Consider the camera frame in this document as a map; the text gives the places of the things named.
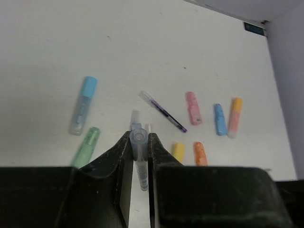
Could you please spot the dark blue table label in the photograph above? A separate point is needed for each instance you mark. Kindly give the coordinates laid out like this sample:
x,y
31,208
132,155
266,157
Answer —
x,y
254,29

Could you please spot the green correction tape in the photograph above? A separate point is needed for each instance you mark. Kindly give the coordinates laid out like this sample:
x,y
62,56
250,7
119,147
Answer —
x,y
87,148

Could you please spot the blue correction tape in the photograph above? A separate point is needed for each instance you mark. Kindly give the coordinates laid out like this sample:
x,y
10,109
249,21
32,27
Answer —
x,y
220,123

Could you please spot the yellow cap highlighter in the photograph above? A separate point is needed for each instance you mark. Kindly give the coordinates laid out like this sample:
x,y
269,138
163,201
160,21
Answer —
x,y
178,151

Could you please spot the blue ink pen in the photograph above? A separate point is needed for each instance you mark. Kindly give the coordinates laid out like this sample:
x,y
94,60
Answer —
x,y
134,123

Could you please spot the black ink pen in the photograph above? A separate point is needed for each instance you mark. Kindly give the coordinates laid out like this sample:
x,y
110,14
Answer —
x,y
139,143

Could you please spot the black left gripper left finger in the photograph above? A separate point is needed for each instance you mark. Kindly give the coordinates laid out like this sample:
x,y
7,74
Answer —
x,y
100,192

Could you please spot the pink correction tape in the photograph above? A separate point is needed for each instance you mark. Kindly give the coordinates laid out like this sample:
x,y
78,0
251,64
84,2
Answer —
x,y
193,108

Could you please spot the green ink pen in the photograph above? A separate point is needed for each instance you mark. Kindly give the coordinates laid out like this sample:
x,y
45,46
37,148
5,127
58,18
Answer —
x,y
148,128

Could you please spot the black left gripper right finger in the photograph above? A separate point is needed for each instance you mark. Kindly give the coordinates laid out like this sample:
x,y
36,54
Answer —
x,y
212,196

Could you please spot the blue cap highlighter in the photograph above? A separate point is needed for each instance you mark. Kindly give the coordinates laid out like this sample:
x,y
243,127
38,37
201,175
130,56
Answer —
x,y
83,104

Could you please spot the purple ink pen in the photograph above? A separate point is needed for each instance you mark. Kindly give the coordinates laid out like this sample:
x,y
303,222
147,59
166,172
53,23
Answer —
x,y
147,98

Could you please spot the orange cap highlighter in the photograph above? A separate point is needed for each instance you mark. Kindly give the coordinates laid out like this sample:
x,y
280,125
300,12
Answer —
x,y
235,111

